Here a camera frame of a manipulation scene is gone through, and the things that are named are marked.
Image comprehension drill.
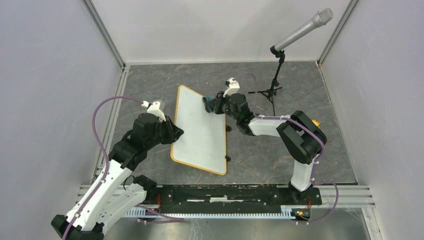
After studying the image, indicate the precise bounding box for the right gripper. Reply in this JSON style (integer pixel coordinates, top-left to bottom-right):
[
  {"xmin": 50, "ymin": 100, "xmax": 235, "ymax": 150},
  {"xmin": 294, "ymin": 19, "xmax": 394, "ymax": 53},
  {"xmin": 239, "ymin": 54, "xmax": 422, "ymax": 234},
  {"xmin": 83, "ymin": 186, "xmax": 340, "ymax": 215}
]
[{"xmin": 205, "ymin": 91, "xmax": 239, "ymax": 123}]

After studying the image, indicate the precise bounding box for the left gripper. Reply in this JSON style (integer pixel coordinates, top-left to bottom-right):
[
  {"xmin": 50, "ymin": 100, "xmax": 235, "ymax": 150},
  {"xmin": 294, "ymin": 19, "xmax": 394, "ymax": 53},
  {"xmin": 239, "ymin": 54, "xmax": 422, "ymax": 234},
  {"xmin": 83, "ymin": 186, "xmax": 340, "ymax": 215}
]
[{"xmin": 146, "ymin": 115, "xmax": 185, "ymax": 149}]

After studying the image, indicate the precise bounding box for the yellow framed whiteboard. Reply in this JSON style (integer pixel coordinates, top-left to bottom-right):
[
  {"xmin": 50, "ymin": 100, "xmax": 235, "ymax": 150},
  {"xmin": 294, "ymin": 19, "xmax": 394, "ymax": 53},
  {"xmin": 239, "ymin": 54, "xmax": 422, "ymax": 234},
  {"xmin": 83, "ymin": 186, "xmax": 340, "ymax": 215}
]
[{"xmin": 170, "ymin": 85, "xmax": 227, "ymax": 176}]

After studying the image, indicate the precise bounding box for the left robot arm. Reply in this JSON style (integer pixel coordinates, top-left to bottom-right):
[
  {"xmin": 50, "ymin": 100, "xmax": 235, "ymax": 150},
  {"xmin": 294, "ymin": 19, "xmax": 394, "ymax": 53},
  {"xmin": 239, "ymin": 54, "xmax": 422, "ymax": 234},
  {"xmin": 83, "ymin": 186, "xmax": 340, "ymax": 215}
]
[{"xmin": 51, "ymin": 113, "xmax": 184, "ymax": 240}]

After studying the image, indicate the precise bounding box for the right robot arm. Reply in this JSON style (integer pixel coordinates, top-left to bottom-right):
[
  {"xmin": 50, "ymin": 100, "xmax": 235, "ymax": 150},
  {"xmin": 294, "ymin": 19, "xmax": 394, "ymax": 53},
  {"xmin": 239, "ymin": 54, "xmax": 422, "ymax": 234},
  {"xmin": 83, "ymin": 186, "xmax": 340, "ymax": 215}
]
[{"xmin": 202, "ymin": 91, "xmax": 328, "ymax": 204}]

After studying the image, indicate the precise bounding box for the black microphone tripod stand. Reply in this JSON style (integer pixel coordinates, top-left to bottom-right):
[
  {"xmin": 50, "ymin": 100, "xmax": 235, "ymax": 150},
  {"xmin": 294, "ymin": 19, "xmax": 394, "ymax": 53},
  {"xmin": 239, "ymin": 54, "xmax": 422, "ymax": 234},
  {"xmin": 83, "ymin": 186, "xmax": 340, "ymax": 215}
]
[{"xmin": 248, "ymin": 46, "xmax": 286, "ymax": 116}]

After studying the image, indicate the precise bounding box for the yellow toy block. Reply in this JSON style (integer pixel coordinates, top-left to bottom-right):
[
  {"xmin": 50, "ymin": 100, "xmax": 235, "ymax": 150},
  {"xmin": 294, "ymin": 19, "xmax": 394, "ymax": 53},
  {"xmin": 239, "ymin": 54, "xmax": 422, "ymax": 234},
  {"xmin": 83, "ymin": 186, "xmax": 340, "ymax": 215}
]
[{"xmin": 312, "ymin": 119, "xmax": 321, "ymax": 128}]

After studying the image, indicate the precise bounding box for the silver microphone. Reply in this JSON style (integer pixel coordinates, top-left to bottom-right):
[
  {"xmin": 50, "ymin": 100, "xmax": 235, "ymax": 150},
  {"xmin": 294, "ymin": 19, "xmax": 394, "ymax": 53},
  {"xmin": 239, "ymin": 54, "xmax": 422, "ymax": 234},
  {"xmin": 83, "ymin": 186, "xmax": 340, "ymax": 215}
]
[{"xmin": 270, "ymin": 8, "xmax": 334, "ymax": 55}]

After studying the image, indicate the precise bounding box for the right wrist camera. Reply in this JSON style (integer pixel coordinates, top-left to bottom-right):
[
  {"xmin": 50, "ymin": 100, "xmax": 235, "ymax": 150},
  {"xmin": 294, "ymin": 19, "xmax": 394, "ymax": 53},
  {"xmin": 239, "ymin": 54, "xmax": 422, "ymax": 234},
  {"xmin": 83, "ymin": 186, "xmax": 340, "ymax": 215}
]
[{"xmin": 222, "ymin": 77, "xmax": 240, "ymax": 98}]

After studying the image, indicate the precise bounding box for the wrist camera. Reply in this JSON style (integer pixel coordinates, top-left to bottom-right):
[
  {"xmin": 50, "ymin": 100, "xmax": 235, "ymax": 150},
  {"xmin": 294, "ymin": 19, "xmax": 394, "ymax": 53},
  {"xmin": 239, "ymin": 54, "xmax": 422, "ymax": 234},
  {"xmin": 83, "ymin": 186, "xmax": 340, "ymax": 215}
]
[
  {"xmin": 141, "ymin": 100, "xmax": 166, "ymax": 122},
  {"xmin": 222, "ymin": 77, "xmax": 240, "ymax": 98}
]

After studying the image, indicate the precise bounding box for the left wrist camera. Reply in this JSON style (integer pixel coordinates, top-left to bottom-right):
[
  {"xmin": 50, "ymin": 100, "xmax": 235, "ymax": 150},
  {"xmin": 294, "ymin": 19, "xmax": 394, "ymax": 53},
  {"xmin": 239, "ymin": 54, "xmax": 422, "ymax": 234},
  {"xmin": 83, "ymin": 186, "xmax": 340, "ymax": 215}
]
[{"xmin": 141, "ymin": 100, "xmax": 166, "ymax": 122}]

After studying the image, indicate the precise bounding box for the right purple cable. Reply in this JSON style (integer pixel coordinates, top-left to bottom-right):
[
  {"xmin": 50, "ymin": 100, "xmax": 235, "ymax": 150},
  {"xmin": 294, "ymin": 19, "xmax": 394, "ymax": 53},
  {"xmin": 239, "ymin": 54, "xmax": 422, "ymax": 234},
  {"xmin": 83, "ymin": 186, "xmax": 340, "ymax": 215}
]
[{"xmin": 233, "ymin": 72, "xmax": 340, "ymax": 226}]

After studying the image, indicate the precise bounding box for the purple cable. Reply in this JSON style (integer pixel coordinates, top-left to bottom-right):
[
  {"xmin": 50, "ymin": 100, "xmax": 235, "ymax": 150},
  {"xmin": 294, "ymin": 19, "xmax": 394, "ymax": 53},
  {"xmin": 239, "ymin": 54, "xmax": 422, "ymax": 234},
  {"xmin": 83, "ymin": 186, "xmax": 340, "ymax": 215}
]
[
  {"xmin": 233, "ymin": 72, "xmax": 340, "ymax": 226},
  {"xmin": 62, "ymin": 96, "xmax": 148, "ymax": 240}
]

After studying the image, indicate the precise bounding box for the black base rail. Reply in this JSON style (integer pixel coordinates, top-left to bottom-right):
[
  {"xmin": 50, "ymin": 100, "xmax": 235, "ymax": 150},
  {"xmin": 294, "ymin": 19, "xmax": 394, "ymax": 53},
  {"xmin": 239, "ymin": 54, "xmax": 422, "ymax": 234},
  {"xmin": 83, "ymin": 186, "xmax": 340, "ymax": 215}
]
[{"xmin": 143, "ymin": 184, "xmax": 323, "ymax": 214}]

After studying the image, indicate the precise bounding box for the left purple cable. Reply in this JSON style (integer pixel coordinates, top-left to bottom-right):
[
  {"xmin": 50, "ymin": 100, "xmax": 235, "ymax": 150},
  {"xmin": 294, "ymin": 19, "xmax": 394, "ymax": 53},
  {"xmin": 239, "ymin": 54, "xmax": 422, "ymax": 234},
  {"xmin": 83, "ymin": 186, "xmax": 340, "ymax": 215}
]
[{"xmin": 62, "ymin": 96, "xmax": 148, "ymax": 240}]

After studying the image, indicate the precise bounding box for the white cable duct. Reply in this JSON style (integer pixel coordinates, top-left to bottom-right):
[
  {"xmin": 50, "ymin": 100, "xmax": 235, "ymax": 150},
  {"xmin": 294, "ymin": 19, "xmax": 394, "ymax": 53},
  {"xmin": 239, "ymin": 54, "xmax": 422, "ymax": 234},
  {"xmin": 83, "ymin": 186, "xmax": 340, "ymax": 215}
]
[{"xmin": 123, "ymin": 206, "xmax": 311, "ymax": 221}]

